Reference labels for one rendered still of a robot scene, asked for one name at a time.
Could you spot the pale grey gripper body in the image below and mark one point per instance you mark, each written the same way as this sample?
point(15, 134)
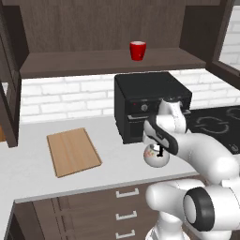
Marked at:
point(154, 146)

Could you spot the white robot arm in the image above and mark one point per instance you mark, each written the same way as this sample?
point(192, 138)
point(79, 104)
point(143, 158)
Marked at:
point(203, 156)

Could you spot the white round kettle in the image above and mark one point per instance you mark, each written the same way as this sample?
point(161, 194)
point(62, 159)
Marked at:
point(154, 161)

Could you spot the wooden tray board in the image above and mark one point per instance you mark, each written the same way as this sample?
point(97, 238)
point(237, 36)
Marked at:
point(73, 151)

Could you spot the red mug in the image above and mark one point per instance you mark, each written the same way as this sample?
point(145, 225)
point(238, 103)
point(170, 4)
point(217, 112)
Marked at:
point(138, 51)

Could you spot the dark wood cabinet door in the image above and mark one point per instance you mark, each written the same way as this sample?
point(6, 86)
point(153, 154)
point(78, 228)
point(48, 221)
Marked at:
point(11, 93)
point(223, 72)

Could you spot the dark wood base cabinet panel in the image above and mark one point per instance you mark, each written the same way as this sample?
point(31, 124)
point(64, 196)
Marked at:
point(47, 222)

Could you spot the dark wood open cabinet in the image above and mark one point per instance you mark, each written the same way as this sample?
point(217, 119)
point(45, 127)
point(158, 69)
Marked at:
point(93, 25)

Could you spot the black toaster oven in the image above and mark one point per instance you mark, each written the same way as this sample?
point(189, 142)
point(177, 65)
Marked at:
point(140, 90)

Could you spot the black hob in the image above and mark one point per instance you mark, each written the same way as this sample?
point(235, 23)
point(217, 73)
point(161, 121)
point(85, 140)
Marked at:
point(218, 132)

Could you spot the dark wood drawer front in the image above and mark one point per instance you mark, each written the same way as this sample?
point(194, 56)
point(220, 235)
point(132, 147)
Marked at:
point(90, 220)
point(90, 236)
point(90, 198)

